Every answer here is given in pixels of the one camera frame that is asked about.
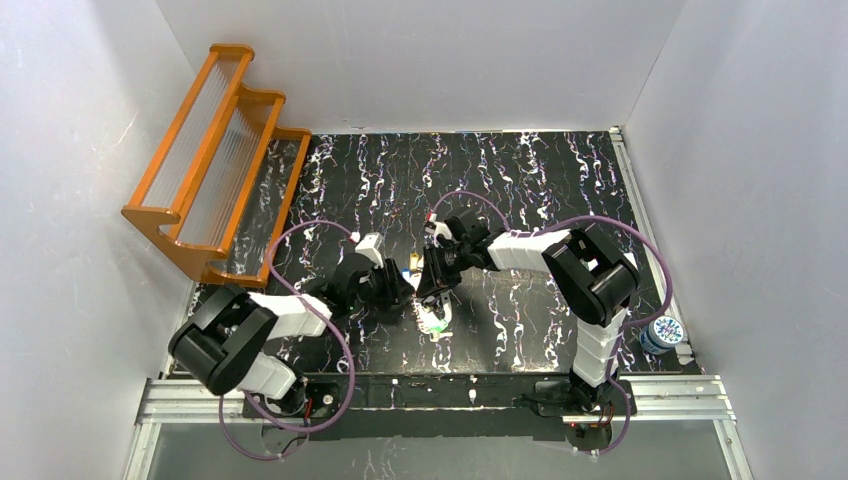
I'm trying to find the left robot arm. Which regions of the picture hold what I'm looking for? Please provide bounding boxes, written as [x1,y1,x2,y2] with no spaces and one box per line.
[168,253,414,400]

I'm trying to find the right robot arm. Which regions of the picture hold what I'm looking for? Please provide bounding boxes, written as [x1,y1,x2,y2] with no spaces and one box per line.
[415,210,641,410]

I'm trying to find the orange wooden rack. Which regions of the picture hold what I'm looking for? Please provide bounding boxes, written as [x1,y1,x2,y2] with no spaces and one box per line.
[121,43,312,287]

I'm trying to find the blue white tape roll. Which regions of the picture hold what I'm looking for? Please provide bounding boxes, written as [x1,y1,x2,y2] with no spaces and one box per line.
[639,316,685,355]

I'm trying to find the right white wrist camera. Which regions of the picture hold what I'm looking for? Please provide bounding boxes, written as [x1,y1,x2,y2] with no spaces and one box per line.
[424,212,453,246]

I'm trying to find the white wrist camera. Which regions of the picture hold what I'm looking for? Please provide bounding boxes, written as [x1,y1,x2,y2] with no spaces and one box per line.
[424,212,453,246]
[354,232,385,268]

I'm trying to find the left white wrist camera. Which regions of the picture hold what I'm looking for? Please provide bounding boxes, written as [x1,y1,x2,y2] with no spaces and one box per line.
[354,232,385,268]

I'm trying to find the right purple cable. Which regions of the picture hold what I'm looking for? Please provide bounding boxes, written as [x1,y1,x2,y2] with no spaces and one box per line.
[427,191,676,458]

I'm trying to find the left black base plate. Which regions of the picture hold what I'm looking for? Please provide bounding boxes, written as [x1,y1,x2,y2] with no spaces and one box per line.
[252,380,343,420]

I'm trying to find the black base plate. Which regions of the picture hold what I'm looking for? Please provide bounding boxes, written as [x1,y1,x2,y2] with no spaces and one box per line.
[524,379,638,419]
[252,380,343,420]

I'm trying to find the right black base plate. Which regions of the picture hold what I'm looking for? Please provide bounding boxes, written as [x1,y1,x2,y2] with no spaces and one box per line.
[524,379,638,419]

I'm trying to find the aluminium frame rail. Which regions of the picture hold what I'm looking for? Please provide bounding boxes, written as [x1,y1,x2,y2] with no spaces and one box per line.
[128,131,742,479]

